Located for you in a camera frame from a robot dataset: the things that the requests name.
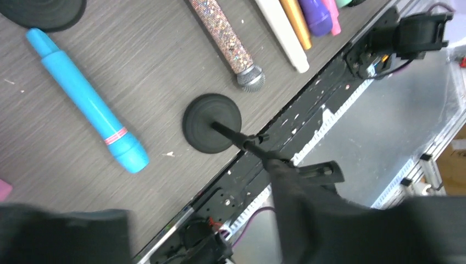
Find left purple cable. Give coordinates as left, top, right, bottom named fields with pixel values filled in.
left=231, top=206, right=275, bottom=249

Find purple microphone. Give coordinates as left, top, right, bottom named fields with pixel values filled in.
left=298, top=0, right=333, bottom=37

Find pink microphone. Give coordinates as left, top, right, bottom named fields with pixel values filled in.
left=323, top=0, right=341, bottom=36

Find pink plastic holder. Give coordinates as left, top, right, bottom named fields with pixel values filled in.
left=0, top=179, right=13, bottom=202

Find glitter microphone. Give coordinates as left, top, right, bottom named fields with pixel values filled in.
left=189, top=0, right=265, bottom=93

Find white microphone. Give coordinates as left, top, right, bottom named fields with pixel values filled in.
left=255, top=0, right=310, bottom=73

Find gold microphone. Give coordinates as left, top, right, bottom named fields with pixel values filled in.
left=280, top=0, right=312, bottom=51

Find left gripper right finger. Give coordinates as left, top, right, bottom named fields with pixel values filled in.
left=267, top=160, right=465, bottom=263

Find black mic stand front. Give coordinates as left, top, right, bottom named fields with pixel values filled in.
left=182, top=93, right=345, bottom=185

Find black mic stand round base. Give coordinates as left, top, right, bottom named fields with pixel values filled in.
left=1, top=0, right=87, bottom=32

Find blue toy microphone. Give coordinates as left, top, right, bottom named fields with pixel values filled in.
left=25, top=28, right=149, bottom=173

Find teal microphone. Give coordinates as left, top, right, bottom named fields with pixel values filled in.
left=335, top=0, right=352, bottom=8

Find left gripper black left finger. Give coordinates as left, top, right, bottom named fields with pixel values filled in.
left=1, top=203, right=132, bottom=263

